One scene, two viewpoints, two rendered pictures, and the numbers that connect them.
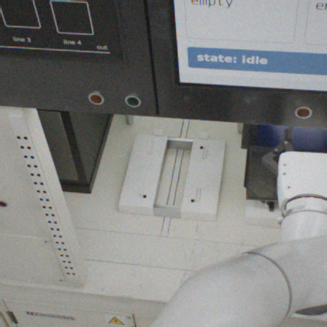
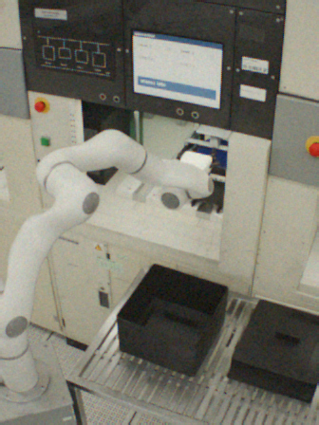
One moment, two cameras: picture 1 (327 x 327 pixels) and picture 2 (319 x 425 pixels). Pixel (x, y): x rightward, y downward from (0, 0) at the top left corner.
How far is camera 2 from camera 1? 1.08 m
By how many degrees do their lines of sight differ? 14
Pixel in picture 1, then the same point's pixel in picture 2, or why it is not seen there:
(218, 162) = not seen: hidden behind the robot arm
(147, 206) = (129, 193)
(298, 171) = (189, 157)
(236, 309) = (115, 137)
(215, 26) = (147, 67)
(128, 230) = (117, 203)
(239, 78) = (155, 92)
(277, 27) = (168, 70)
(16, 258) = not seen: hidden behind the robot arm
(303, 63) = (178, 87)
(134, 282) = (111, 223)
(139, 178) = (131, 181)
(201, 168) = not seen: hidden behind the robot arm
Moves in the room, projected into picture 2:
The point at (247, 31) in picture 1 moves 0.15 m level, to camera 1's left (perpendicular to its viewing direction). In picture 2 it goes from (158, 71) to (109, 68)
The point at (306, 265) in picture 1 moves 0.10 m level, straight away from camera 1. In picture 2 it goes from (162, 164) to (179, 148)
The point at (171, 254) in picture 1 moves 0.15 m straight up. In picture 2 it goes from (134, 216) to (133, 185)
